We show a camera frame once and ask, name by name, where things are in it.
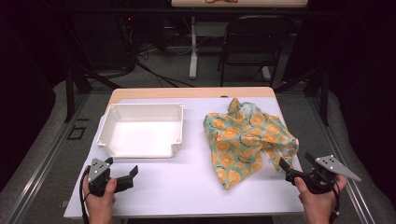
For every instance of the black metal stand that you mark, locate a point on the black metal stand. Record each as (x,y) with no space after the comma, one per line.
(324,93)
(70,93)

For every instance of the person's left hand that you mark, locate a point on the person's left hand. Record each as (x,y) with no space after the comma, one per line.
(99,203)

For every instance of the white desk leg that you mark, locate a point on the white desk leg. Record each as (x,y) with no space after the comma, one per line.
(193,46)

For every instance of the white table mat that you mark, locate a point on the white table mat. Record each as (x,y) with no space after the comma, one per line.
(186,193)

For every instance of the aluminium rail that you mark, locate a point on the aluminium rail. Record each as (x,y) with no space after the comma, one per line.
(330,130)
(46,155)

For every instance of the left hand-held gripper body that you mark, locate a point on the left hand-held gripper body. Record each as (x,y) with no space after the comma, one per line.
(98,171)

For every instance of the orange print cloth bag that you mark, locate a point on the orange print cloth bag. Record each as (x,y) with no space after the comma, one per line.
(243,137)

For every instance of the black folding chair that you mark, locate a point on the black folding chair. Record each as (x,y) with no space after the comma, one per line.
(253,34)

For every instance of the white plastic tray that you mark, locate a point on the white plastic tray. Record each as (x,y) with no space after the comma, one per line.
(143,137)

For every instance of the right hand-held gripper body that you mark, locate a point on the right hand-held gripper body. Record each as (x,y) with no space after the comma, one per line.
(320,180)

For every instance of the dark equipment with red light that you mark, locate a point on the dark equipment with red light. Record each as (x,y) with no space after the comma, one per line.
(128,37)

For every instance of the person's right hand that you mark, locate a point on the person's right hand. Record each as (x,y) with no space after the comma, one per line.
(317,203)

